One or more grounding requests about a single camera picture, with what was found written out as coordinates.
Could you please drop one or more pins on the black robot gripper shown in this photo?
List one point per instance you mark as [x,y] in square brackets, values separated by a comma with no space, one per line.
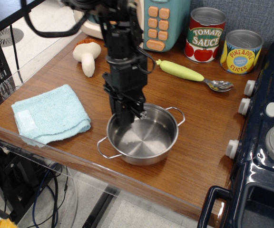
[124,84]

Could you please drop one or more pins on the silver steel pot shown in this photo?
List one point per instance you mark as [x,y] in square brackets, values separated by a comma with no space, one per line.
[145,141]

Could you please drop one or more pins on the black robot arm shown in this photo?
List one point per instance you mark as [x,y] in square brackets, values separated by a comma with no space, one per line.
[122,36]

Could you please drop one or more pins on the light blue folded towel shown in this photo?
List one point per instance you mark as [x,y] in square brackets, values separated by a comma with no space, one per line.
[51,116]

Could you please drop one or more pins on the plush white mushroom toy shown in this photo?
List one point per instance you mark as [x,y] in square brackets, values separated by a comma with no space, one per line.
[85,52]

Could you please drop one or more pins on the clear acrylic table guard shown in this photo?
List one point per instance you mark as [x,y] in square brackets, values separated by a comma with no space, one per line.
[11,141]

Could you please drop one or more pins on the toy microwave teal and cream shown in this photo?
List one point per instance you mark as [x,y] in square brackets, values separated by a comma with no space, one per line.
[162,21]

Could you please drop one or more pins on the black metal table leg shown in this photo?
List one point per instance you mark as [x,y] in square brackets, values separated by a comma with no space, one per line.
[98,211]

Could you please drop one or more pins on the tomato sauce can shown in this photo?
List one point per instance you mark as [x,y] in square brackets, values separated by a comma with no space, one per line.
[204,34]

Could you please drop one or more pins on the white stove knob front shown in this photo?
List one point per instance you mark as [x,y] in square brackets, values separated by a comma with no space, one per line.
[232,148]

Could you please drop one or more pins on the white stove knob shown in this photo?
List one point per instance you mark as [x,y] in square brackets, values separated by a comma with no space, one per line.
[244,106]
[249,87]
[232,148]

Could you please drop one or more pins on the black equipment rack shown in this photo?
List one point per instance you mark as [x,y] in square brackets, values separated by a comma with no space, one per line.
[21,183]

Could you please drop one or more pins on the white stove knob middle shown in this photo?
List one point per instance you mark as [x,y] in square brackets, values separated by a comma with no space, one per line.
[244,106]

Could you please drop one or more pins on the white stove knob rear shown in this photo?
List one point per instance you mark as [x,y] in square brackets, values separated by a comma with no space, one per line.
[249,87]

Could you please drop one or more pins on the pineapple slices can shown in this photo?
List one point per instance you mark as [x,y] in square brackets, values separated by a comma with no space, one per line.
[241,51]

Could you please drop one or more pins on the dark blue toy stove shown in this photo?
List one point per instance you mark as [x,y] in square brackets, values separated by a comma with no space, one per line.
[249,202]

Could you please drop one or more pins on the spoon with green handle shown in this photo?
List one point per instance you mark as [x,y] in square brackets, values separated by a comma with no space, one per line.
[189,74]

